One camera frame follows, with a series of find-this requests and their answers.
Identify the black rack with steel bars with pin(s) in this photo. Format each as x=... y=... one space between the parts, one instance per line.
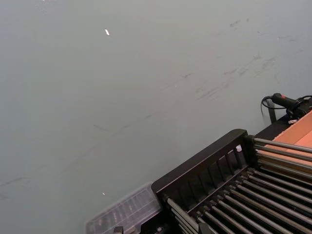
x=195 y=168

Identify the clear plastic case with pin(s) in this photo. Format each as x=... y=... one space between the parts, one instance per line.
x=126 y=209

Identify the small white plastic piece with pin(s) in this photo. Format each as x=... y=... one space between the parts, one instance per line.
x=292 y=121

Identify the shallow brown cardboard tray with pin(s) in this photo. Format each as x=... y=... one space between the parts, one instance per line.
x=296 y=136

